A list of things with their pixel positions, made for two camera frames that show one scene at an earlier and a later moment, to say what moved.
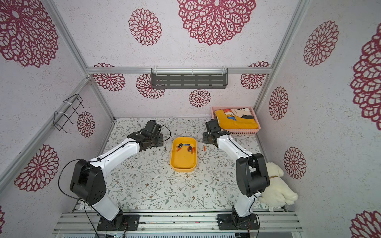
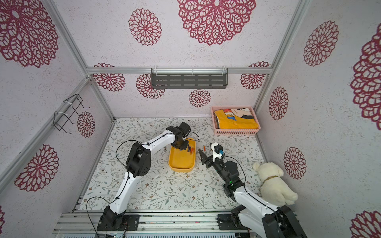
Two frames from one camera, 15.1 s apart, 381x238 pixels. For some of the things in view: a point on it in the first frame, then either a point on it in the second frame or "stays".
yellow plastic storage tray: [184, 154] stays
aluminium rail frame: [181, 222] stays
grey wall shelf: [189, 78] stays
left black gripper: [160, 142] -> [184, 147]
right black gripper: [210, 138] -> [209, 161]
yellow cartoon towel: [236, 118] stays
